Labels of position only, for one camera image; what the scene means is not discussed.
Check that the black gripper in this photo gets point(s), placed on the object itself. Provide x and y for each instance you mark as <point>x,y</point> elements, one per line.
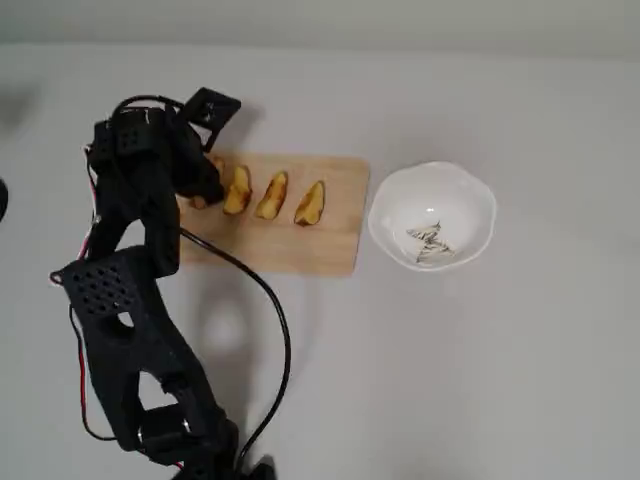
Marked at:
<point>204,176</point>

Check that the apple slice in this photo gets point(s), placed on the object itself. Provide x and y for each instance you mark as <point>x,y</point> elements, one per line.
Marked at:
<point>310,205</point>
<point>237,192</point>
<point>200,203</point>
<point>272,197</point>

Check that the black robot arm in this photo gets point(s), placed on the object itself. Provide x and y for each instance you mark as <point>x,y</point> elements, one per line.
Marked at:
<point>110,360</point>

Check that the wooden cutting board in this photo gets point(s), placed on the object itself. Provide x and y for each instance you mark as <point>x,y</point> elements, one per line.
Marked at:
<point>300,245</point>

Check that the white ceramic bowl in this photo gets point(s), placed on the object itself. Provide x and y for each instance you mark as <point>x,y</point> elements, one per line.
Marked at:
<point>450,200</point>

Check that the black round object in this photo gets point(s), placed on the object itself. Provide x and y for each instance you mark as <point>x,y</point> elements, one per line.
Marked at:
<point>2,200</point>

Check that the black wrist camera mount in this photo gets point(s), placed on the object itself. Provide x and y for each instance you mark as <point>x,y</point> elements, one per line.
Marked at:
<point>212,107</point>

